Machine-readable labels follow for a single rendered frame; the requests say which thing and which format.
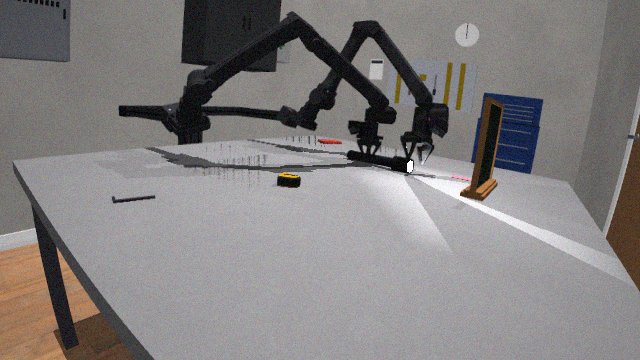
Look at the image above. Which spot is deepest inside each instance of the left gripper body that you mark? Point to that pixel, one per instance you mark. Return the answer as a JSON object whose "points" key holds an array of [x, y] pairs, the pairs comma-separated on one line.
{"points": [[422, 137]]}

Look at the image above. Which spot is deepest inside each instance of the yellow tape measure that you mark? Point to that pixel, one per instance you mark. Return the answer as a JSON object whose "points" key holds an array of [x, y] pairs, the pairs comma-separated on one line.
{"points": [[288, 180]]}

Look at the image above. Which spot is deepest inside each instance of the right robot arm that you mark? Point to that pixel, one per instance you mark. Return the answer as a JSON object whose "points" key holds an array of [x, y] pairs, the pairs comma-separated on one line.
{"points": [[201, 86]]}

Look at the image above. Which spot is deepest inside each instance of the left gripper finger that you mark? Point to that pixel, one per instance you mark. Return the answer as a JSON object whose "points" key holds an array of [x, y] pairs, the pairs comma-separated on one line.
{"points": [[414, 141], [422, 148]]}

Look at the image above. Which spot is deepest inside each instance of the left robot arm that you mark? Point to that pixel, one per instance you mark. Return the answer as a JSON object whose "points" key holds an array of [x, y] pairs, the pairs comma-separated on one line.
{"points": [[319, 98]]}

